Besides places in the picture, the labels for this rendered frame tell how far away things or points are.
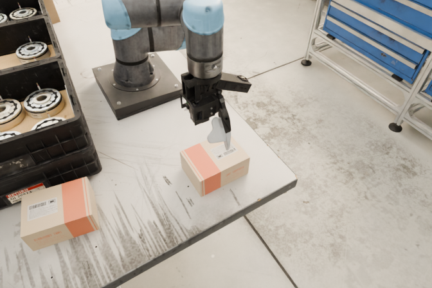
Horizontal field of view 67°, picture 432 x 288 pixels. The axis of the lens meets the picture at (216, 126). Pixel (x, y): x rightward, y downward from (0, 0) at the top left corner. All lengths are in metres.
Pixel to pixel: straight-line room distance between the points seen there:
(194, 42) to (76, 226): 0.54
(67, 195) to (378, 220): 1.46
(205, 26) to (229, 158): 0.42
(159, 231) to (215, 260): 0.75
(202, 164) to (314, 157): 1.18
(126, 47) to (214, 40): 0.55
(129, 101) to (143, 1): 0.53
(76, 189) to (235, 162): 0.42
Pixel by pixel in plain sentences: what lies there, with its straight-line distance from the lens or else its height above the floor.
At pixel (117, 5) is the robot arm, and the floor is 1.20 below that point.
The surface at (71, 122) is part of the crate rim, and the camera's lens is 0.86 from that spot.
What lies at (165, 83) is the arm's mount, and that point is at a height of 0.74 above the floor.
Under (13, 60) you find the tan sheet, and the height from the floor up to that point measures 0.83.
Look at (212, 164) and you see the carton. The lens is 0.90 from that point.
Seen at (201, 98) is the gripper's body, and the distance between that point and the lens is 0.73.
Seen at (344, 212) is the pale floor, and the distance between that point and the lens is 1.83.
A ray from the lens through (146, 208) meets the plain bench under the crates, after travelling 0.93.
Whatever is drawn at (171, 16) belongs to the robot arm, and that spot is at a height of 1.17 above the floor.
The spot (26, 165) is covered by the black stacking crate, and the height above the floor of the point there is 0.83.
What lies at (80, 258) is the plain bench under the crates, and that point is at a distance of 0.91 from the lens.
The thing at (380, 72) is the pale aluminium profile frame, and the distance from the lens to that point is 2.25.
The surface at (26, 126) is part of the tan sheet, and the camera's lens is 1.06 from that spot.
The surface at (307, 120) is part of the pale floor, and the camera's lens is 2.20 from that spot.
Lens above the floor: 1.49
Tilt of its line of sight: 46 degrees down
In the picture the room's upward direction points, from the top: straight up
